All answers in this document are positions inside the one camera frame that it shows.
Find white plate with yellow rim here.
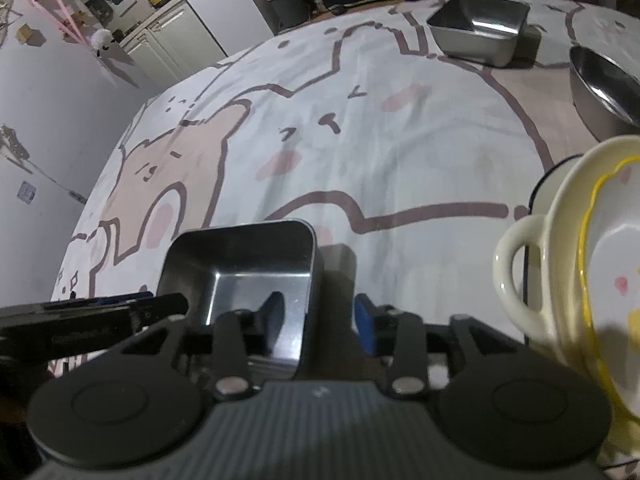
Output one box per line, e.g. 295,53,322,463
577,155,640,413

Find bear-print tablecloth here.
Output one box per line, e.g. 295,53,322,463
50,0,640,480

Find square steel tray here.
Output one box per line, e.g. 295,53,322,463
156,218,321,382
426,0,531,69

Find cream bowl with handles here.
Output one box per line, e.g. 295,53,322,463
492,135,640,426

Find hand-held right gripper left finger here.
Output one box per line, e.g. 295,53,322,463
112,292,288,403

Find pink ribbon with white pompom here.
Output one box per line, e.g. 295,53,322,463
29,0,117,62

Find grey trash bin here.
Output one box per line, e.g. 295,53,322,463
264,0,312,29

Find round steel bowl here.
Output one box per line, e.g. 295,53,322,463
568,46,640,142

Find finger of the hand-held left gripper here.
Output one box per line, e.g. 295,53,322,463
94,291,191,334

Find white kitchen cabinet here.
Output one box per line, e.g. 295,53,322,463
119,0,227,92

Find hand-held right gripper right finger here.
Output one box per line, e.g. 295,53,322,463
353,295,528,402

